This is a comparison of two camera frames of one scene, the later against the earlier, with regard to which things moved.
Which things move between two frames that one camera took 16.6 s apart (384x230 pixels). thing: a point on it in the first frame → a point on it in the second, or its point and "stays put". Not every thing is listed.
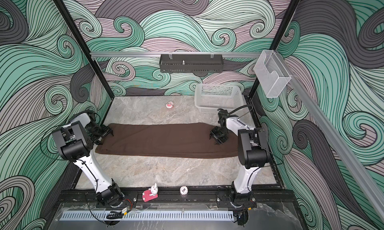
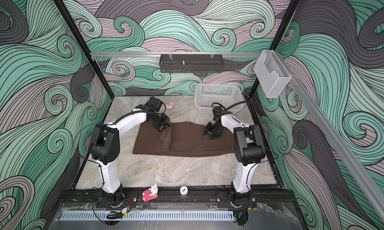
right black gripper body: x=219 y=135 → x=213 y=130
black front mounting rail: x=89 y=196 stays put
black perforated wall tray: x=191 y=63 stays put
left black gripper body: x=97 y=132 → x=160 y=122
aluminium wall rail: x=126 y=54 stays put
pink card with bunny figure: x=151 y=193 stays put
